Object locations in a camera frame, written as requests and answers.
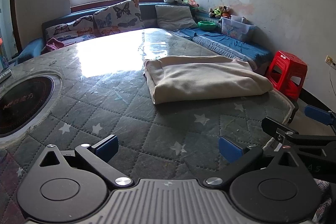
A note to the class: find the clear plastic storage box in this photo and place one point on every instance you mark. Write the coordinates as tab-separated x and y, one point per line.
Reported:
237	29

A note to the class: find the blue corner sofa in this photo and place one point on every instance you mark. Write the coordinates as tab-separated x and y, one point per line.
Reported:
257	56

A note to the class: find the wall power outlet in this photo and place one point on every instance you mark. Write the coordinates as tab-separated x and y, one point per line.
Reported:
330	61

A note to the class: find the green plastic bowl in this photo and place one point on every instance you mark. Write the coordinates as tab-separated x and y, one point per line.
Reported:
207	26

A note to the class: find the large butterfly cushion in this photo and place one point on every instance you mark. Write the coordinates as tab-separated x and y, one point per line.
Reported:
121	17

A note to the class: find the colourful plush toys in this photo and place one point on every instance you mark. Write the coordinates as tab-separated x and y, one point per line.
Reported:
220	12

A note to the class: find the black round induction cooktop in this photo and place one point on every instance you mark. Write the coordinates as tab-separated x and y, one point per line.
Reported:
23	102

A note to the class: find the cream beige garment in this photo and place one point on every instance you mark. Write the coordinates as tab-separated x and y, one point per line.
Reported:
187	78

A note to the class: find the grey plain cushion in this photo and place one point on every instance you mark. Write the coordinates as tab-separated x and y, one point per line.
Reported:
174	17

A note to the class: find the red plastic stool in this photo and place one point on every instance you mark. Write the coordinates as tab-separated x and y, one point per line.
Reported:
287	73

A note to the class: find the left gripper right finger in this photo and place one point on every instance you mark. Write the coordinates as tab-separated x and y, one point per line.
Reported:
241	160

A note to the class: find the small butterfly cushion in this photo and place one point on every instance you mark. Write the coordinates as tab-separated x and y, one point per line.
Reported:
79	30

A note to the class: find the white remote control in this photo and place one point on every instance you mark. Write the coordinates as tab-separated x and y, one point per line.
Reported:
5	75

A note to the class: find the magenta cloth on sofa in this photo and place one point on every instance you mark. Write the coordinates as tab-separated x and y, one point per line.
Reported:
52	45

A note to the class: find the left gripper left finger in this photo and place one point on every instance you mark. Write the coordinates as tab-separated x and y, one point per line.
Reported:
95	158

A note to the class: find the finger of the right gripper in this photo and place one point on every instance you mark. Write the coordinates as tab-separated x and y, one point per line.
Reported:
327	118
273	128

